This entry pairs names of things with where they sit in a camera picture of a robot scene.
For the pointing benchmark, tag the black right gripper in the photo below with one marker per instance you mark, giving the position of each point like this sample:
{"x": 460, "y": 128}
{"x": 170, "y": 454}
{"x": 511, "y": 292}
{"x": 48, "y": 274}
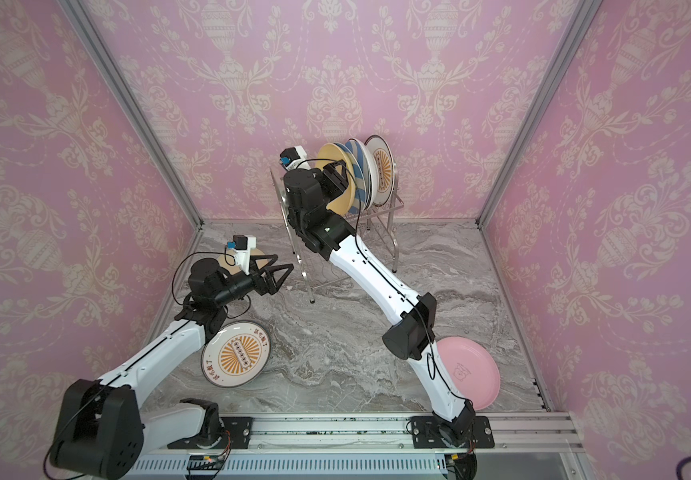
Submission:
{"x": 330, "y": 180}

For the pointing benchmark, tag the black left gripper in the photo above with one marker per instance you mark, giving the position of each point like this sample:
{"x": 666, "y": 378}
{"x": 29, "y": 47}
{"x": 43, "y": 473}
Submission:
{"x": 268, "y": 286}

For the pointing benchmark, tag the yellow plate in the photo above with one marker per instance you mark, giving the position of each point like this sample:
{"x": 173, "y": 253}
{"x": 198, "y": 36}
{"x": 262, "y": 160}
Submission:
{"x": 328, "y": 154}

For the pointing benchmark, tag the blue white striped plate front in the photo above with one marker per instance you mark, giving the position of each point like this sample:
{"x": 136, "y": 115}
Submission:
{"x": 359, "y": 152}

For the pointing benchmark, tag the blue white striped plate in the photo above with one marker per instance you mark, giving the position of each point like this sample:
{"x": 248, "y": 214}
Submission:
{"x": 359, "y": 152}
{"x": 360, "y": 200}

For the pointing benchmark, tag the black white floral plate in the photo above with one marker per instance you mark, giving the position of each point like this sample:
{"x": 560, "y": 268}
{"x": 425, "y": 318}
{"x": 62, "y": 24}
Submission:
{"x": 372, "y": 170}

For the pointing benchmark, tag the orange sunburst plate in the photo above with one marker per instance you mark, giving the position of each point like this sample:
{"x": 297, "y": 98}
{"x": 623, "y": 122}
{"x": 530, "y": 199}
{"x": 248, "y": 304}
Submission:
{"x": 386, "y": 170}
{"x": 236, "y": 355}

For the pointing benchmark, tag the pink plate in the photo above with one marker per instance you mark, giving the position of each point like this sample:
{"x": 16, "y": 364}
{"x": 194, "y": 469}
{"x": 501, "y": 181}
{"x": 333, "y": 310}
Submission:
{"x": 473, "y": 370}

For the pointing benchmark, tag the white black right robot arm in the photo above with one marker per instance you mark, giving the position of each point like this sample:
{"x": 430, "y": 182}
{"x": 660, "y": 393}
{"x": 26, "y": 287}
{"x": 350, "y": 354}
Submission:
{"x": 410, "y": 338}

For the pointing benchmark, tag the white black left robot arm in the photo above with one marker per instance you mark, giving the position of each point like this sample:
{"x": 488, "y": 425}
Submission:
{"x": 101, "y": 430}

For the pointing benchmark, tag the chrome two-tier dish rack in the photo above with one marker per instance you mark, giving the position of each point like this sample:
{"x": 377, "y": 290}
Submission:
{"x": 313, "y": 227}

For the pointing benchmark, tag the cream plate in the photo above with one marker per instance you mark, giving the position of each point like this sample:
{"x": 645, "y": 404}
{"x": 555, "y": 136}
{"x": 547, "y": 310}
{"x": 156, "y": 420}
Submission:
{"x": 225, "y": 264}

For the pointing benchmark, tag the small circuit board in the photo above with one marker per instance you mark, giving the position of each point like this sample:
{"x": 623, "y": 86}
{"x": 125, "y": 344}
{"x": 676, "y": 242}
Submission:
{"x": 205, "y": 463}

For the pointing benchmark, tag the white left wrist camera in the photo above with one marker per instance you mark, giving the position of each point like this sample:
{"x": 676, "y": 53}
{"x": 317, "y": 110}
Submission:
{"x": 239, "y": 253}

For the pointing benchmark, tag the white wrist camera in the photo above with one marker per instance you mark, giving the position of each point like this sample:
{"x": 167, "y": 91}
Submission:
{"x": 239, "y": 253}
{"x": 293, "y": 158}

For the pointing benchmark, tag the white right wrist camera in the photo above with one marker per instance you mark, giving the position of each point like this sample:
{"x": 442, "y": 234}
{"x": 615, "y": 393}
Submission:
{"x": 293, "y": 158}

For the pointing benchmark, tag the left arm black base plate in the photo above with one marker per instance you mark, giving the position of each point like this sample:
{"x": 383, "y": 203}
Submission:
{"x": 234, "y": 431}

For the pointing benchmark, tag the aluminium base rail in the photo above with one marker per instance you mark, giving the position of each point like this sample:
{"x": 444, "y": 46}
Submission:
{"x": 366, "y": 445}

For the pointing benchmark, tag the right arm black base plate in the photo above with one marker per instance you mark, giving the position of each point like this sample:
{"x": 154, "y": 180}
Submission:
{"x": 425, "y": 431}

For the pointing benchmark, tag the right aluminium corner post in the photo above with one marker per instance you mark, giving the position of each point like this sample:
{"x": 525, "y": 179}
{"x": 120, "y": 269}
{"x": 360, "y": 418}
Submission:
{"x": 576, "y": 29}

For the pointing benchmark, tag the aluminium corner post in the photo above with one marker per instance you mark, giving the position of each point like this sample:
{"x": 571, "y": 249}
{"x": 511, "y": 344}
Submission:
{"x": 576, "y": 29}
{"x": 110, "y": 69}

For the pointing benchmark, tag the left aluminium corner post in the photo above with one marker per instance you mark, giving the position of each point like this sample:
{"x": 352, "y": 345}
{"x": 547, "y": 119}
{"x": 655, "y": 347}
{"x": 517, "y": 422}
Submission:
{"x": 110, "y": 69}

